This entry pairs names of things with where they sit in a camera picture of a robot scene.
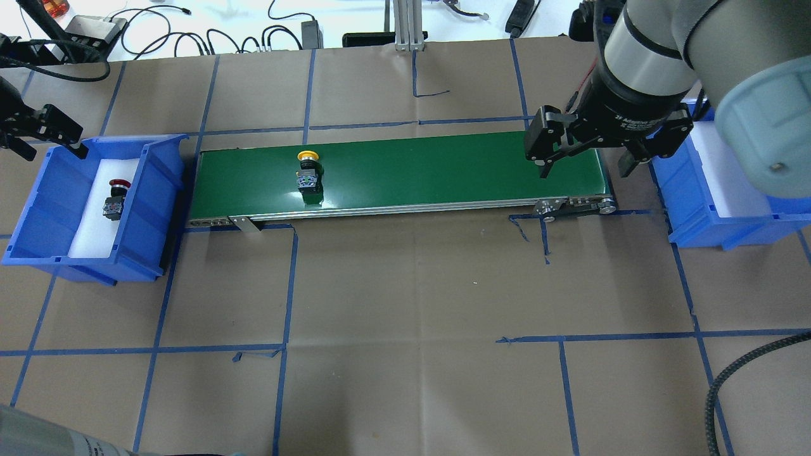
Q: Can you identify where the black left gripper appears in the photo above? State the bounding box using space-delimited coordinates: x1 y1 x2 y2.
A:
1 76 89 162

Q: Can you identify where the right blue plastic bin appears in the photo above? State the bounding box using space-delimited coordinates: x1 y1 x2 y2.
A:
652 109 810 250

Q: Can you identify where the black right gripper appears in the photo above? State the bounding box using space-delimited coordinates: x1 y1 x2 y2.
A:
524 60 693 179

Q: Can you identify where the white foam pad bin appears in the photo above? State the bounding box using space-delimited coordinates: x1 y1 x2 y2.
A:
67 157 145 259
689 121 772 219

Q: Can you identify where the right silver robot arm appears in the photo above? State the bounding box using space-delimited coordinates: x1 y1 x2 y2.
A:
524 1 810 198

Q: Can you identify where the black power adapter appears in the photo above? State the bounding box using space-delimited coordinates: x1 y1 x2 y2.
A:
300 20 324 49

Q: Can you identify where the aluminium frame post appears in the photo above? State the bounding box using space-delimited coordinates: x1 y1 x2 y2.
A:
393 0 425 51

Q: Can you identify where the left blue plastic bin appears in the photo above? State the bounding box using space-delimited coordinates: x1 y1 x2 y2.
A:
2 134 186 286

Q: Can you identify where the yellow push button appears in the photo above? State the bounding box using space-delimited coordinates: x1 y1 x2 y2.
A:
296 150 322 194

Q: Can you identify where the white foam pad left bin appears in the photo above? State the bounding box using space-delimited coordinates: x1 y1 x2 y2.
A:
67 157 145 259

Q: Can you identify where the white foam pad right bin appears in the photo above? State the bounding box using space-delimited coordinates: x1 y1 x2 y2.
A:
689 121 772 219

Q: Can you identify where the blue plastic bin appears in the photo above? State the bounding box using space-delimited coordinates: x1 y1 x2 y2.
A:
2 134 186 286
652 109 810 250

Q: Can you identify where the green conveyor belt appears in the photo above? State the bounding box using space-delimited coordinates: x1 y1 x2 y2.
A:
189 132 619 227

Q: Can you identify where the black braided cable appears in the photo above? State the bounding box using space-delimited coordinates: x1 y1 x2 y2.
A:
705 332 811 456

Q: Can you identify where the red push button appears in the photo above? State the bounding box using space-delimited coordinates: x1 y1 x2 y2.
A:
102 179 131 220

